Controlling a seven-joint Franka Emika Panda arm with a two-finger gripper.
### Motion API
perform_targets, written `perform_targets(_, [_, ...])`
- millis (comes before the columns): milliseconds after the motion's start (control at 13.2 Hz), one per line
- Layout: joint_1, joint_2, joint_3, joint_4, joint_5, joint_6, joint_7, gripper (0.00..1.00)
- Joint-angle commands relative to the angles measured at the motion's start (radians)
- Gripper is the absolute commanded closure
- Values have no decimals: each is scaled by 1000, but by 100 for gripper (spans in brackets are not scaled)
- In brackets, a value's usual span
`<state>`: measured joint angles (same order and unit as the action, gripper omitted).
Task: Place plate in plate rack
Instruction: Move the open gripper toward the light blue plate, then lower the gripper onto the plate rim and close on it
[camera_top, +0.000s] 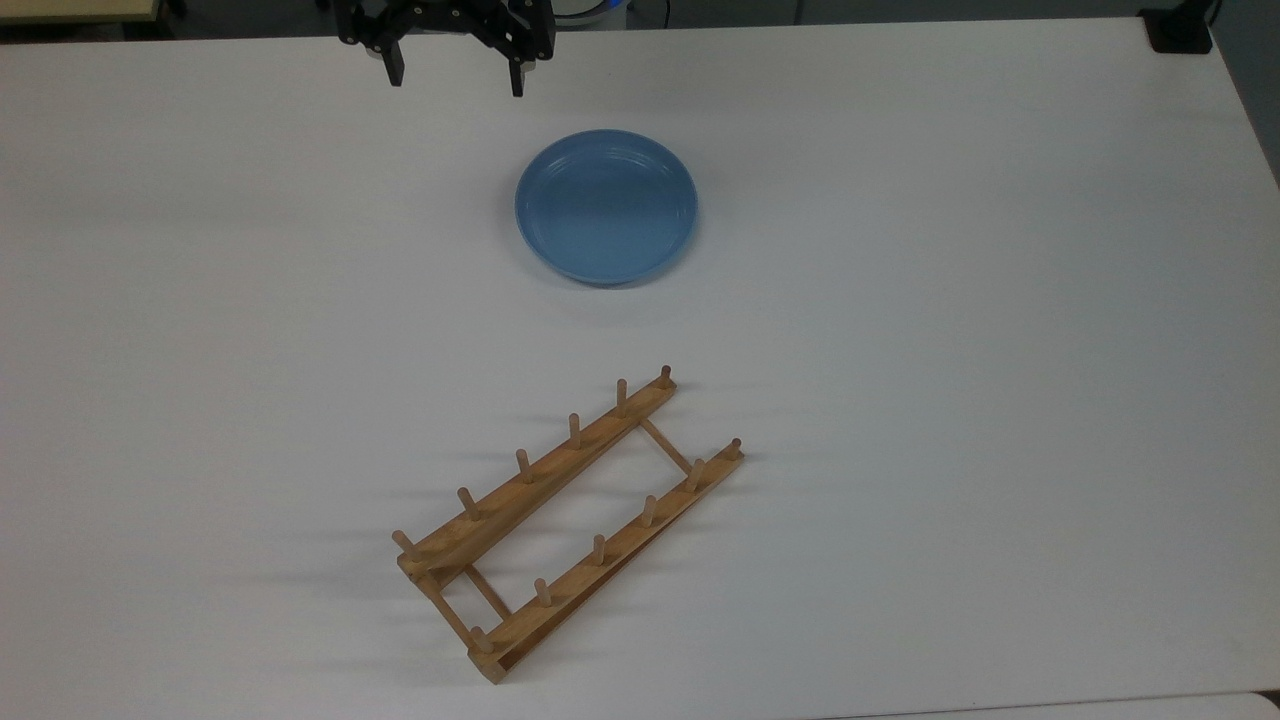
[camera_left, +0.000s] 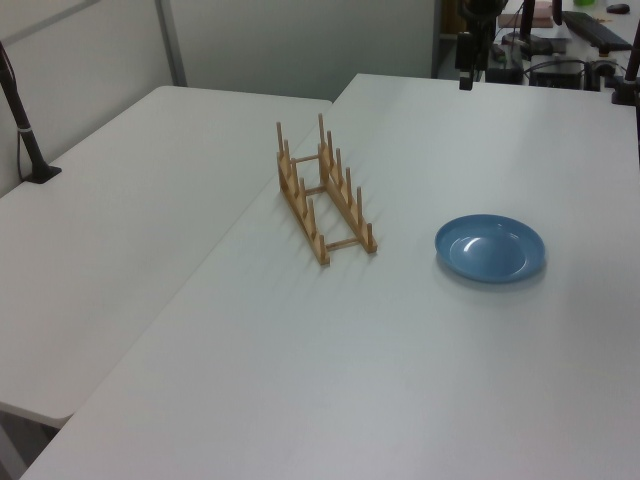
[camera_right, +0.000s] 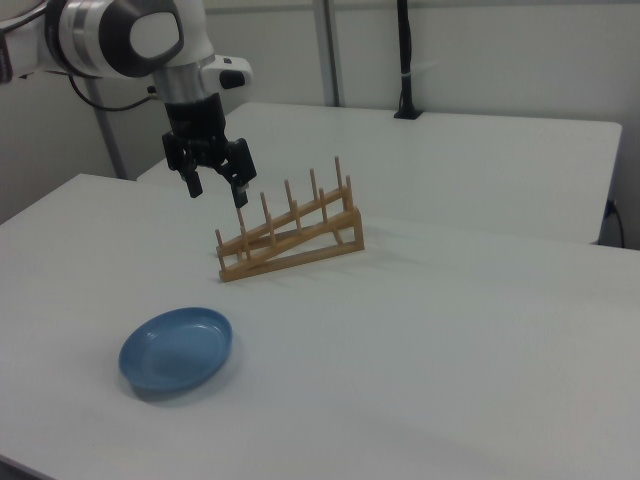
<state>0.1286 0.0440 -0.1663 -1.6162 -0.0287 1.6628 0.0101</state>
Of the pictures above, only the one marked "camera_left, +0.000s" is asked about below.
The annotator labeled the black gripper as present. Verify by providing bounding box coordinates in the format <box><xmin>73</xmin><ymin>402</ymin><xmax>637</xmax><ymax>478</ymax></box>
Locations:
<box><xmin>455</xmin><ymin>0</ymin><xmax>502</xmax><ymax>92</ymax></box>

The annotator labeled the blue round plate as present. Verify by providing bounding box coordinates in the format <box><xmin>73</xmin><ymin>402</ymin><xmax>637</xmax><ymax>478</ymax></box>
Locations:
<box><xmin>433</xmin><ymin>213</ymin><xmax>547</xmax><ymax>285</ymax></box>

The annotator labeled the wooden plate rack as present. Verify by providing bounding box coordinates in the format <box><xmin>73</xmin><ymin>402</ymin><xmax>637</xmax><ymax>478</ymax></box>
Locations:
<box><xmin>274</xmin><ymin>112</ymin><xmax>379</xmax><ymax>267</ymax></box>

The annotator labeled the dark slim background pole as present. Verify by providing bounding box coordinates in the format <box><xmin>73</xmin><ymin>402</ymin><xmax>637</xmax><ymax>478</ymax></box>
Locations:
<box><xmin>517</xmin><ymin>0</ymin><xmax>536</xmax><ymax>42</ymax></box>

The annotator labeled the pink box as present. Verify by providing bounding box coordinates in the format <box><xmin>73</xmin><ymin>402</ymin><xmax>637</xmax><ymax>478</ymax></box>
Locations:
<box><xmin>498</xmin><ymin>0</ymin><xmax>557</xmax><ymax>29</ymax></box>

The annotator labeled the black electronics box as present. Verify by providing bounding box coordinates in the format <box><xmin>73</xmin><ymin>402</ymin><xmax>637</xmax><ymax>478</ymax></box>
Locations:
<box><xmin>528</xmin><ymin>59</ymin><xmax>587</xmax><ymax>90</ymax></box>

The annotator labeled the black keyboard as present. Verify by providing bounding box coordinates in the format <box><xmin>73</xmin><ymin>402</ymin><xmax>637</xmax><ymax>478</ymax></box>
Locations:
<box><xmin>563</xmin><ymin>10</ymin><xmax>634</xmax><ymax>51</ymax></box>

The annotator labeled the dark pole with table clamp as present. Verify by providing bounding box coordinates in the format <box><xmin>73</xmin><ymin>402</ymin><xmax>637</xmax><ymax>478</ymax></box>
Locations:
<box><xmin>610</xmin><ymin>0</ymin><xmax>640</xmax><ymax>106</ymax></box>

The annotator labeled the grey partition frame post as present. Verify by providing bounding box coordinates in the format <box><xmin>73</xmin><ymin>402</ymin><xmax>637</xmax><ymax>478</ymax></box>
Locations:
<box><xmin>153</xmin><ymin>0</ymin><xmax>189</xmax><ymax>87</ymax></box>

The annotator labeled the black camera pole with base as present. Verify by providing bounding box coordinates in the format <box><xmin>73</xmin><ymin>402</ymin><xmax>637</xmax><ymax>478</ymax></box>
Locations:
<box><xmin>0</xmin><ymin>40</ymin><xmax>63</xmax><ymax>184</ymax></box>

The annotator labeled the thin black pole cable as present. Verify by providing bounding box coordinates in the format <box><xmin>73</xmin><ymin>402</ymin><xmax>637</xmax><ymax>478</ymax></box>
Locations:
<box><xmin>0</xmin><ymin>47</ymin><xmax>31</xmax><ymax>182</ymax></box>

